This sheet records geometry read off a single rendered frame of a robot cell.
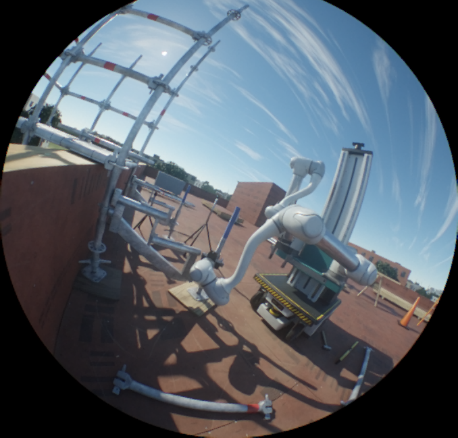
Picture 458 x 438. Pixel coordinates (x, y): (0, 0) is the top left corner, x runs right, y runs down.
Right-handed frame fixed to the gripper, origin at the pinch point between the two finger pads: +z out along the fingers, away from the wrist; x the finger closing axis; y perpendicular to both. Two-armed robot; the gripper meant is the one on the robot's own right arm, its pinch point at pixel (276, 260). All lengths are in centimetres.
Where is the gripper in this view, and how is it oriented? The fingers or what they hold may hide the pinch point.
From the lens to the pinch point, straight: 119.0
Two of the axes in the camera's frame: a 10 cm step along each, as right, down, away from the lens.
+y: 7.5, 3.1, 5.8
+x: -5.1, -2.8, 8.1
